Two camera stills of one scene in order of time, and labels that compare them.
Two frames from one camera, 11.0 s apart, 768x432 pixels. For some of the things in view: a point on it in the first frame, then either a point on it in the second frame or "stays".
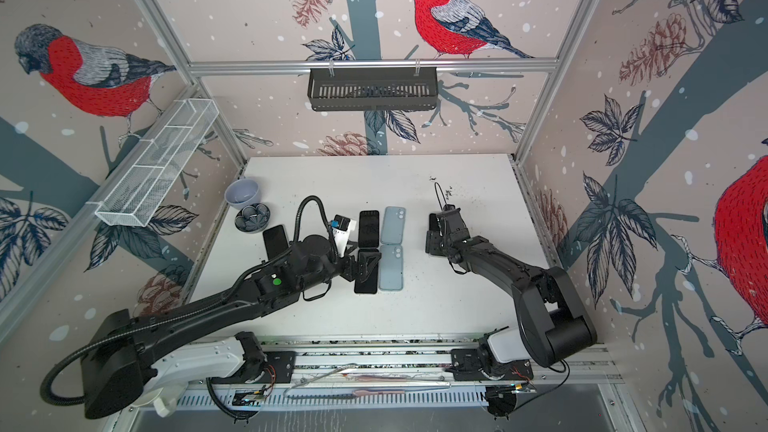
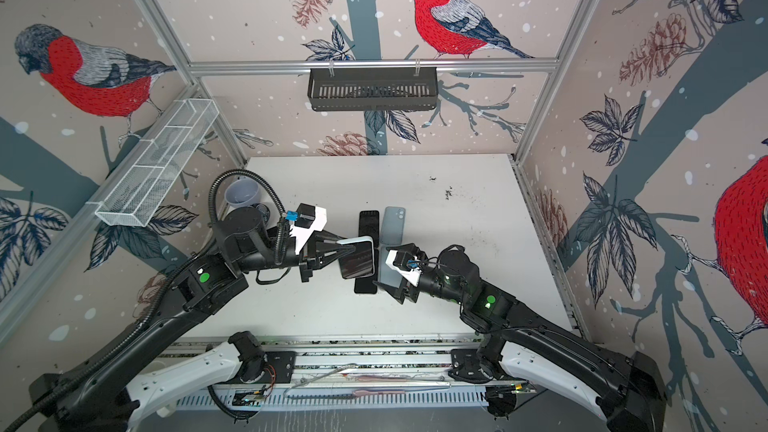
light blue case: [393, 225] stays
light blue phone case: [391, 269] stays
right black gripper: [433, 239] → [413, 291]
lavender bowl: [242, 192] stays
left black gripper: [362, 271] → [314, 255]
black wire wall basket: [373, 88] stays
